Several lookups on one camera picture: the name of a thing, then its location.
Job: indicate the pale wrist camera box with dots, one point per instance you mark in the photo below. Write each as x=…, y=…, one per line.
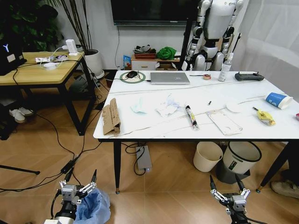
x=238, y=202
x=68, y=192

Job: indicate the blue snack bag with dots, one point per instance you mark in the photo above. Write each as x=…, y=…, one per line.
x=127, y=61

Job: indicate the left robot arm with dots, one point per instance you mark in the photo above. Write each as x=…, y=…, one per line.
x=63, y=220

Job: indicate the white round device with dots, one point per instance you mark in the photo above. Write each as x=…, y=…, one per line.
x=50, y=65

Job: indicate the crumpled white tissue wrapper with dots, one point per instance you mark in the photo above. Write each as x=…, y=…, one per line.
x=168, y=107

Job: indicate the white curtain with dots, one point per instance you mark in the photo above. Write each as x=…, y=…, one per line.
x=271, y=35

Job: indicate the white plant pot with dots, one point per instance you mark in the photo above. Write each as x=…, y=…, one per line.
x=94, y=63

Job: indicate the green cloth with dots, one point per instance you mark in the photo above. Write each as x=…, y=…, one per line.
x=166, y=53

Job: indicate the black wall television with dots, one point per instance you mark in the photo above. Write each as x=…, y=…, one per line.
x=154, y=11

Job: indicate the tall thin stemmed plant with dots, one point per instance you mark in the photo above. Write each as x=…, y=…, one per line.
x=79, y=25

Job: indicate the black computer mouse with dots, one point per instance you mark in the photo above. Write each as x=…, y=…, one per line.
x=132, y=74

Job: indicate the white marble dining table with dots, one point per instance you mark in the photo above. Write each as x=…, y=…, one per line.
x=163, y=133

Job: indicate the grey and white trash bin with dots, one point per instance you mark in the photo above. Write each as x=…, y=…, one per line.
x=240, y=161

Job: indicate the white humanoid robot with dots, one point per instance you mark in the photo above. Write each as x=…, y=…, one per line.
x=212, y=35

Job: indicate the white sneaker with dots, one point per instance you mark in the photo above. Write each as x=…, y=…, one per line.
x=21, y=114

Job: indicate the thin black stand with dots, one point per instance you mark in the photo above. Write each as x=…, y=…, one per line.
x=236, y=43

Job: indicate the black stand pole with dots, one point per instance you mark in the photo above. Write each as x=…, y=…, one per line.
x=185, y=44

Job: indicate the black power adapter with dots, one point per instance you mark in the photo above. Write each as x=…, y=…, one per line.
x=67, y=166

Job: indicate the yellow crumpled wrapper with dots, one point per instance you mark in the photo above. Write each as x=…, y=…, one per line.
x=265, y=116

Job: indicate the large leafy plant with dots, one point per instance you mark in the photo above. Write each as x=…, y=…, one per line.
x=28, y=23

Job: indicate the white packet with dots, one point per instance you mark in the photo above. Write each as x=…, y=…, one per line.
x=43, y=59

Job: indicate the brown tray with clutter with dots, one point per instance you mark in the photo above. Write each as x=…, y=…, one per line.
x=144, y=52

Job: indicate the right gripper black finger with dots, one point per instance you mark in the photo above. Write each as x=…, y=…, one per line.
x=212, y=185
x=240, y=184

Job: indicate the white round lid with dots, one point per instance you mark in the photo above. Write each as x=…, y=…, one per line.
x=233, y=107

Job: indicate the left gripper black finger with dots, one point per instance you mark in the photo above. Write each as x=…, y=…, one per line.
x=63, y=184
x=94, y=178

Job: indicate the cream trash bin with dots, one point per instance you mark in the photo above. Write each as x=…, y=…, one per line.
x=207, y=156

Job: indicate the blue and white paper cup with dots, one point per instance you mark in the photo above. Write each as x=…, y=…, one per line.
x=278, y=100

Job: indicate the purple tape roll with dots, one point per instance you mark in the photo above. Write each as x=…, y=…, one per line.
x=62, y=56

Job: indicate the black laptop with logo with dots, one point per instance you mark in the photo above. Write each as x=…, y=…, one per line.
x=10, y=58

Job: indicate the black tripod leg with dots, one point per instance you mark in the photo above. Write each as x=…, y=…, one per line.
x=19, y=169

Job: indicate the white charger block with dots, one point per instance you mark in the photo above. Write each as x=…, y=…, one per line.
x=71, y=47

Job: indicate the wooden side table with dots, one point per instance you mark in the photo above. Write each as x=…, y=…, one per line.
x=35, y=74

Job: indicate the blue plastic trash bag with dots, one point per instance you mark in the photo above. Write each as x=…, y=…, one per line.
x=94, y=207

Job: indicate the thin black pen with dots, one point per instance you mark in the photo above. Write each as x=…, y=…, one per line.
x=195, y=75

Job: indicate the grey power strip box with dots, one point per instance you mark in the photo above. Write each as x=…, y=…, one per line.
x=143, y=159

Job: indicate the clear spray bottle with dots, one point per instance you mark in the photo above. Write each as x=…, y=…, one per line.
x=225, y=68

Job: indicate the low wooden white cabinet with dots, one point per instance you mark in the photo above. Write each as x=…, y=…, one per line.
x=149, y=64

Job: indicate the silver laptop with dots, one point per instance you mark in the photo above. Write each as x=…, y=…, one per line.
x=169, y=78

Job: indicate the dark grey remote controller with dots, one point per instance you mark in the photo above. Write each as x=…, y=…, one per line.
x=248, y=76

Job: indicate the person's shoe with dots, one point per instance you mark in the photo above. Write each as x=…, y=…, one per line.
x=285, y=188

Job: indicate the torn brown cardboard piece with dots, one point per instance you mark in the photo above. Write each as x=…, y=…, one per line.
x=112, y=116

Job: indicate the round green mouse pad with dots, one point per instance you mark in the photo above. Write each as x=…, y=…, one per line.
x=140, y=78

